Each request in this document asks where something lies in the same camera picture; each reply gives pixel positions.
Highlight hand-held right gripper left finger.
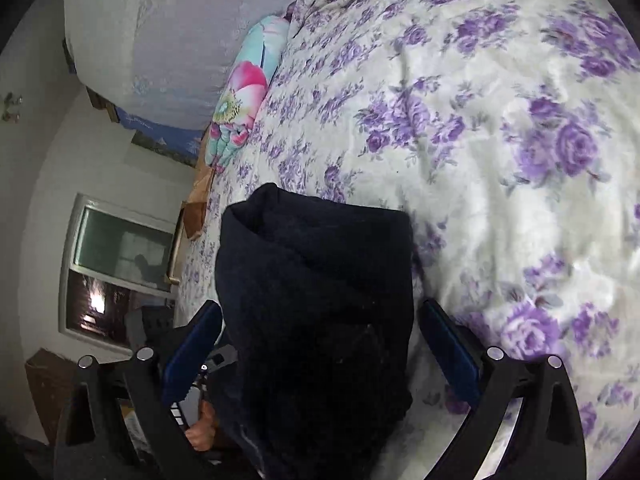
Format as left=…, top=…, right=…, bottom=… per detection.
left=52, top=300, right=224, bottom=480

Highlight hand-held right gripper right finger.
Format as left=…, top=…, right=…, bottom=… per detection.
left=419, top=299, right=587, bottom=480

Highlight dark navy pants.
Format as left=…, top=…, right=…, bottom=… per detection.
left=215, top=182, right=416, bottom=480

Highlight person's left hand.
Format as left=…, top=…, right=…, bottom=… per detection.
left=186, top=400, right=222, bottom=453

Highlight white framed window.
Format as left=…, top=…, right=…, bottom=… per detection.
left=59, top=192, right=190, bottom=357

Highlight brown wooden cabinet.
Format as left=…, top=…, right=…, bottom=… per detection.
left=24, top=349, right=78, bottom=443

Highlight wooden bed headboard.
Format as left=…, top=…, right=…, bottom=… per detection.
left=167, top=157, right=217, bottom=286

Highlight purple floral bed sheet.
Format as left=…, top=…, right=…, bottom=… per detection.
left=172, top=0, right=640, bottom=480

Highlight teal pink floral blanket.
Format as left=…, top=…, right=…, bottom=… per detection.
left=205, top=15, right=291, bottom=168

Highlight white mosquito net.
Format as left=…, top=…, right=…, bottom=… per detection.
left=62, top=0, right=313, bottom=133

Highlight blue wall poster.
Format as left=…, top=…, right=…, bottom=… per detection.
left=114, top=104, right=207, bottom=169

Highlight small wall hook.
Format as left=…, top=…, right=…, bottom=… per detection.
left=1, top=92, right=23, bottom=123

